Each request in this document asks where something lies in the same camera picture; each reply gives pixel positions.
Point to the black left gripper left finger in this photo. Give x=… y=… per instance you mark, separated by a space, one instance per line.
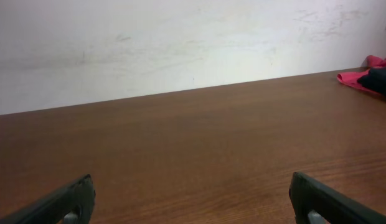
x=71 y=203

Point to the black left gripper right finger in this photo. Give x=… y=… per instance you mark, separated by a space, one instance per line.
x=315 y=202

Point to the red t-shirt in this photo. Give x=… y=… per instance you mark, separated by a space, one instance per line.
x=351 y=78

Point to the black t-shirt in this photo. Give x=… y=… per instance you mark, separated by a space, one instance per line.
x=375 y=80

